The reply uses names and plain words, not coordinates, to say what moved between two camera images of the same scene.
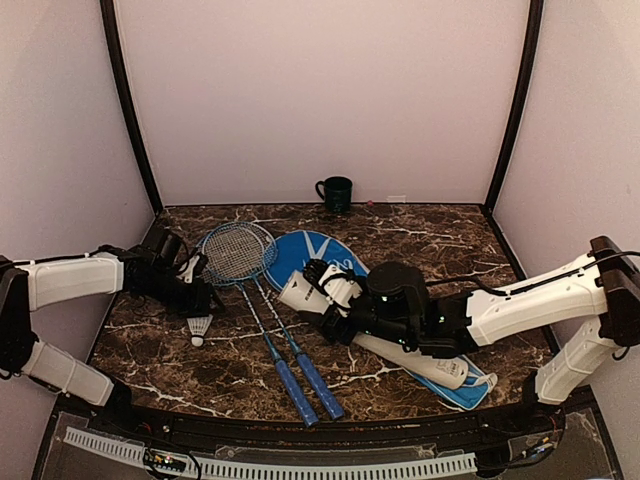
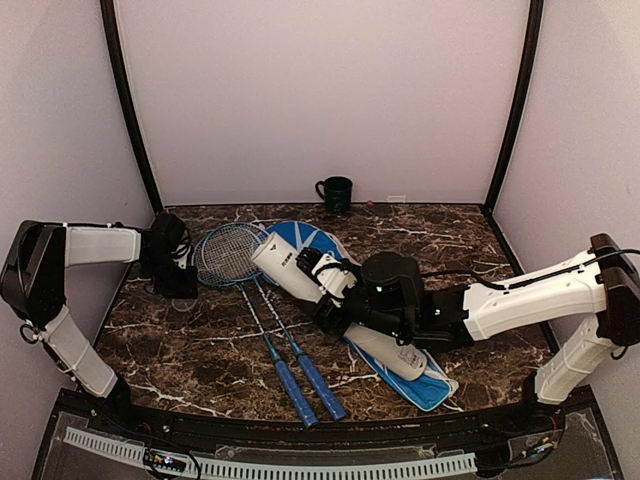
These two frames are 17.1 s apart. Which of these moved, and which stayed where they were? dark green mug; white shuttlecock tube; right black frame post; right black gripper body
Moved: white shuttlecock tube
Stayed: dark green mug; right black frame post; right black gripper body
